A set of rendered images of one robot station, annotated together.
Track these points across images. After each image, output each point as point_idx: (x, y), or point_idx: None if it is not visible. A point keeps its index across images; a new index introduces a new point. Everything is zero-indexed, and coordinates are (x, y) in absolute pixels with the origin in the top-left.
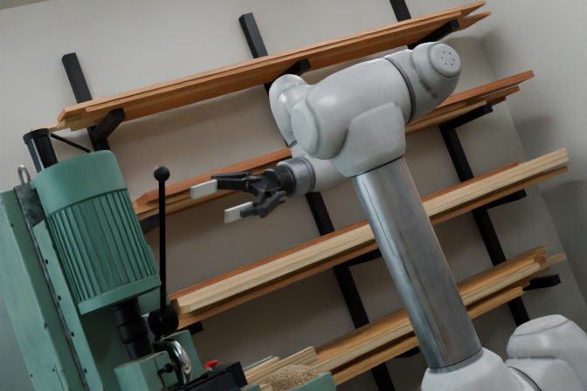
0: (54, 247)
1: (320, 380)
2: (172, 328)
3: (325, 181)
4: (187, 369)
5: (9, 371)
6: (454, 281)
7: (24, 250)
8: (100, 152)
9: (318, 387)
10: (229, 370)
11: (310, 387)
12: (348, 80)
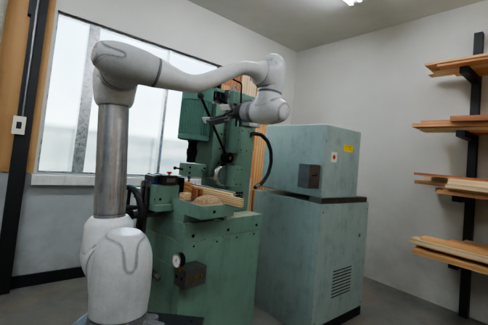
0: None
1: (197, 206)
2: (224, 161)
3: (254, 119)
4: (213, 178)
5: (275, 161)
6: (104, 176)
7: None
8: None
9: (194, 208)
10: (160, 176)
11: (192, 206)
12: None
